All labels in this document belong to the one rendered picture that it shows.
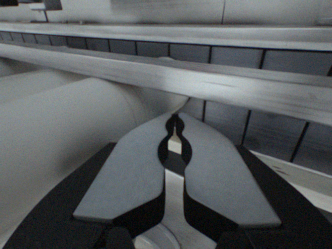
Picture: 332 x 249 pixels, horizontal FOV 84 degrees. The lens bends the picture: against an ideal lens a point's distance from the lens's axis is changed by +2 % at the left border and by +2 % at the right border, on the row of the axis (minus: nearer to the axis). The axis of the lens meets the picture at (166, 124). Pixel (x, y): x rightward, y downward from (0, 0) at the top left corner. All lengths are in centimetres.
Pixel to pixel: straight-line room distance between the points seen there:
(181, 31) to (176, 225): 27
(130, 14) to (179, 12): 7
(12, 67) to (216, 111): 20
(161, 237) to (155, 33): 29
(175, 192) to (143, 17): 23
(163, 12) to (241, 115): 14
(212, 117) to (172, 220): 20
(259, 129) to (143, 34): 13
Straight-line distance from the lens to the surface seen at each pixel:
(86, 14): 33
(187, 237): 33
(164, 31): 18
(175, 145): 16
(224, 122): 17
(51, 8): 27
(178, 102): 15
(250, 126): 17
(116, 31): 22
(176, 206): 29
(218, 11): 21
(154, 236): 34
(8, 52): 21
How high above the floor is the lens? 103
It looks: 47 degrees down
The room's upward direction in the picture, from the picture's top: 129 degrees counter-clockwise
